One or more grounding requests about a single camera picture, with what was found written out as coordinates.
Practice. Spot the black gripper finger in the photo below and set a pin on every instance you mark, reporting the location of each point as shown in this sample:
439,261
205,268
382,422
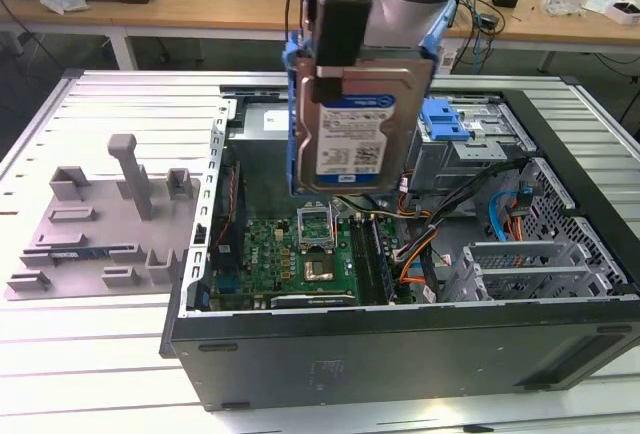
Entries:
327,89

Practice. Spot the hard disk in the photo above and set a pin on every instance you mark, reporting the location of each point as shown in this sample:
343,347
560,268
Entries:
360,154

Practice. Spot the metal disk bay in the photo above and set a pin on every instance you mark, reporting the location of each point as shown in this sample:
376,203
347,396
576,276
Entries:
520,252
525,281

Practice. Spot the grey power supply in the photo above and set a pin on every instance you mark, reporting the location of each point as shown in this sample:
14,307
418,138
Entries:
260,169

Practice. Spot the blue drive latch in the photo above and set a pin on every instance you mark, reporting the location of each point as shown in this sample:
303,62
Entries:
442,121

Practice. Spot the metal drive cage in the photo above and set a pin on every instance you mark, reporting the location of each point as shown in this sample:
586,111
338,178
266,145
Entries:
450,169

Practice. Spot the wooden desk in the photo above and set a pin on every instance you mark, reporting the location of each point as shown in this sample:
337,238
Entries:
175,9

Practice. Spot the black RAM slot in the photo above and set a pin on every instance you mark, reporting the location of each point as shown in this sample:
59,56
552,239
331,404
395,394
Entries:
361,259

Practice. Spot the green motherboard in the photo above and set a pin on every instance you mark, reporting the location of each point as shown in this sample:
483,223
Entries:
265,254

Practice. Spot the installed RAM stick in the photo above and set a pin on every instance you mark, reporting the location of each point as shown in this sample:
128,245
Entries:
380,259

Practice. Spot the CPU socket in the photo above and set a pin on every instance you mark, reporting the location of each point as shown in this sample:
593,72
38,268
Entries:
320,270

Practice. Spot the black graphics card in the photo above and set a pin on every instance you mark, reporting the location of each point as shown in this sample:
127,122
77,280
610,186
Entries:
310,301

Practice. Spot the grey parts rack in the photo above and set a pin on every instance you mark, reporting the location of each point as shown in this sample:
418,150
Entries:
100,239

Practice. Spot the black PC case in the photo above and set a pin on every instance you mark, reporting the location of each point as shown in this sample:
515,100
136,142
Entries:
400,354

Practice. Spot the crumpled clear plastic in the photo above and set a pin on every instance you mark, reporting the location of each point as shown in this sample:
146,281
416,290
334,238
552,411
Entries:
62,2

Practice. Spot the small white box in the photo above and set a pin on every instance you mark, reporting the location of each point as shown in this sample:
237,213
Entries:
620,14

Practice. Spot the RAM stick with label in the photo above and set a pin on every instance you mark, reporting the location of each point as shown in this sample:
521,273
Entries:
75,255

